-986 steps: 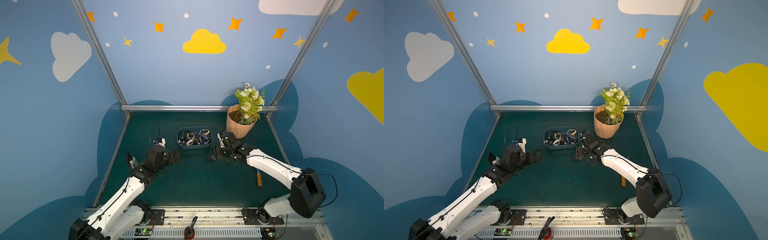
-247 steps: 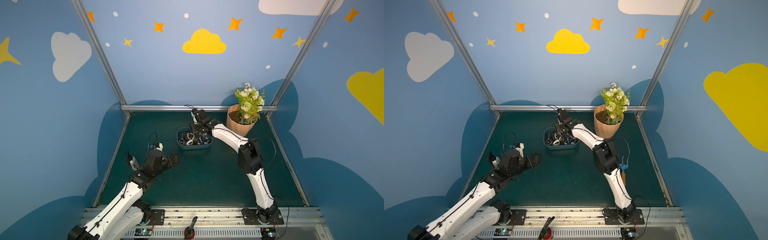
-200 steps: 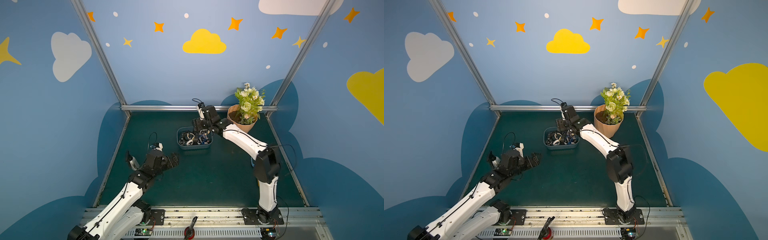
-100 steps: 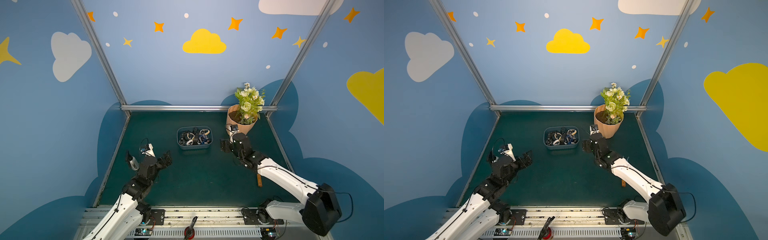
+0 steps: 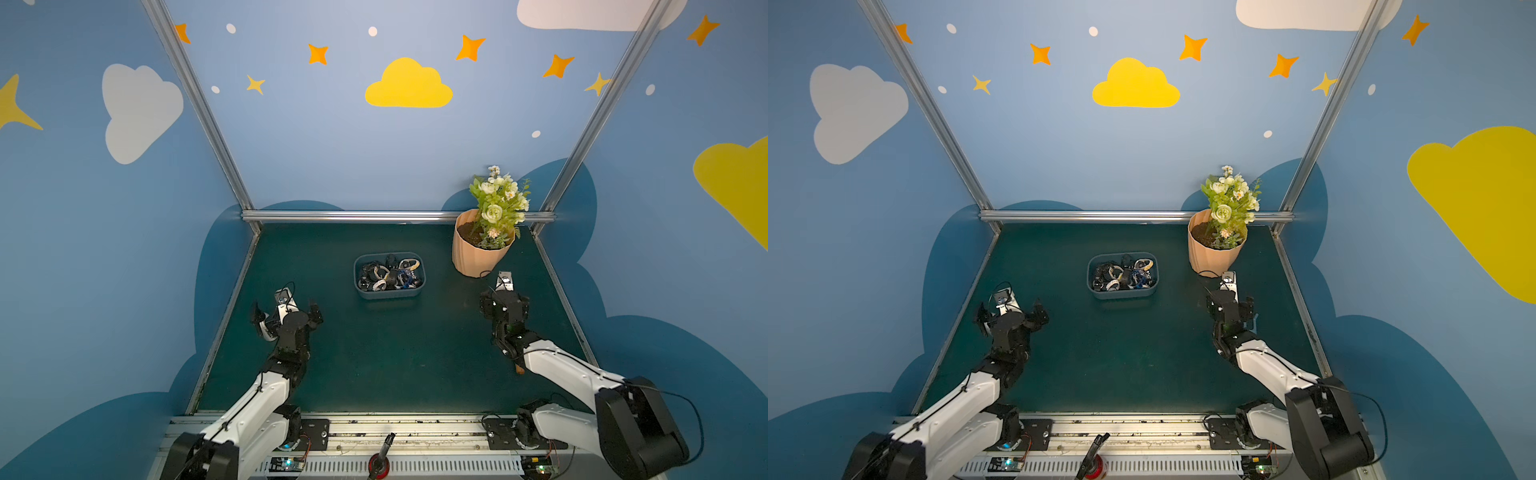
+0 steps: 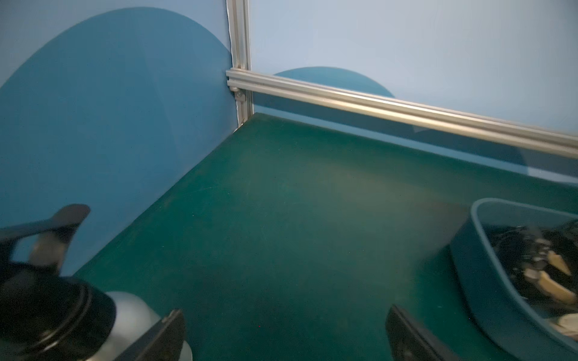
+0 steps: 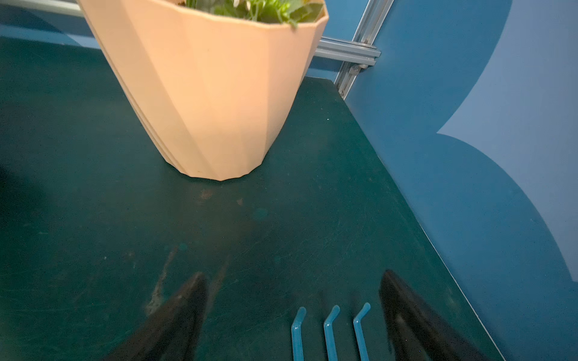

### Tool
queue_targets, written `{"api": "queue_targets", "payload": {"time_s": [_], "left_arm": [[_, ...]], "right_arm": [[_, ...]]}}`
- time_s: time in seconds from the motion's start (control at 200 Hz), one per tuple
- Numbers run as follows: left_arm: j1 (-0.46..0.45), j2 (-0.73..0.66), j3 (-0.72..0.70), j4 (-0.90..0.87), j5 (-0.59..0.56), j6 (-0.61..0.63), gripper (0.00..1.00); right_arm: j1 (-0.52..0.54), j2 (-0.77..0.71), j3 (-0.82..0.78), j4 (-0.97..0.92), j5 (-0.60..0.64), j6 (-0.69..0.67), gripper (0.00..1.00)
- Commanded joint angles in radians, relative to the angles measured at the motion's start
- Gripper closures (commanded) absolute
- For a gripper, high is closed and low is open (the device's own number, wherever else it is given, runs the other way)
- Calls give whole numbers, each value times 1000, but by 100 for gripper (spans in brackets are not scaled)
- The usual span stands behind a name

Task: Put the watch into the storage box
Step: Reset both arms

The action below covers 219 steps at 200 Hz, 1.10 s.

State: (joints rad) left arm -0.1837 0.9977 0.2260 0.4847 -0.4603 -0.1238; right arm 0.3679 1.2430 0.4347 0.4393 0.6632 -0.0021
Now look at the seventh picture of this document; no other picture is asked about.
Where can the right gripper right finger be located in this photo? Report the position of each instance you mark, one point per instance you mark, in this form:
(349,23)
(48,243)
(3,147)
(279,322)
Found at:
(415,330)

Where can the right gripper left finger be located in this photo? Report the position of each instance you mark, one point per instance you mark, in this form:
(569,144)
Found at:
(173,331)

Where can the ribbed terracotta flower pot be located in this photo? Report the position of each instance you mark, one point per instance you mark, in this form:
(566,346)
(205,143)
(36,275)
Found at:
(212,92)

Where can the artificial white flower plant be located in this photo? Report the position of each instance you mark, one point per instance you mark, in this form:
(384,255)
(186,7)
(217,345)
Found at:
(292,13)

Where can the blue garden fork wooden handle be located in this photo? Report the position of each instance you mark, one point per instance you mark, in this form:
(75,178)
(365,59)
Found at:
(328,327)

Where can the aluminium right frame post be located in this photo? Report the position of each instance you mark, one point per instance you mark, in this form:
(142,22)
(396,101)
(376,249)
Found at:
(367,31)

